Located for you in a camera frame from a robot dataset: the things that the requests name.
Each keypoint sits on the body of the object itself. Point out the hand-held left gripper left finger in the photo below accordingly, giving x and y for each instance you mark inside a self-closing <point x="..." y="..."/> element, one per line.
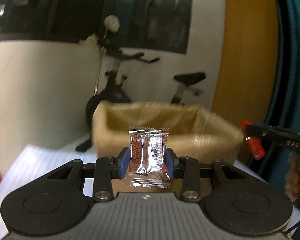
<point x="124" y="163"/>

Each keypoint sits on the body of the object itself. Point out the cardboard box with plastic liner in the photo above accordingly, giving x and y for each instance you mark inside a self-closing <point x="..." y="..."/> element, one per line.
<point x="215" y="140"/>

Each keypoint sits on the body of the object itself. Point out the black exercise bike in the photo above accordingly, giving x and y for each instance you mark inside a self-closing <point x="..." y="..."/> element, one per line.
<point x="115" y="85"/>

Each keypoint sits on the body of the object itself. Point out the white cap on pole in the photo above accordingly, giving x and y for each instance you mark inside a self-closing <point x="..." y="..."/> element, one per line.
<point x="111" y="23"/>

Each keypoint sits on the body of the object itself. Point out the small red snack packet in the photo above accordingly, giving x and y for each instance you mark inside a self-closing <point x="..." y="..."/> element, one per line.
<point x="255" y="145"/>

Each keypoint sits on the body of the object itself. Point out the plaid tablecloth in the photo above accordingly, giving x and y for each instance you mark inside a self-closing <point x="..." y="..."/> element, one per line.
<point x="40" y="160"/>

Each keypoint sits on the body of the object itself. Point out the dark window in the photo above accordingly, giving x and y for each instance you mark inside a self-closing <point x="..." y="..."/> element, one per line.
<point x="65" y="7"/>

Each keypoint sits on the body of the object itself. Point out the clear packet with red snack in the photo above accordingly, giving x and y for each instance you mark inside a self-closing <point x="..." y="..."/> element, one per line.
<point x="147" y="155"/>

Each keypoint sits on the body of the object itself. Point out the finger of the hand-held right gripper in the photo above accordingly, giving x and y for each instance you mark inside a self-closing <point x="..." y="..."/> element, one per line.
<point x="256" y="130"/>

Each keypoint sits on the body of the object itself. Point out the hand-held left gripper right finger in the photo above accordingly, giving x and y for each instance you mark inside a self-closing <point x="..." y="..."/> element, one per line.
<point x="170" y="163"/>

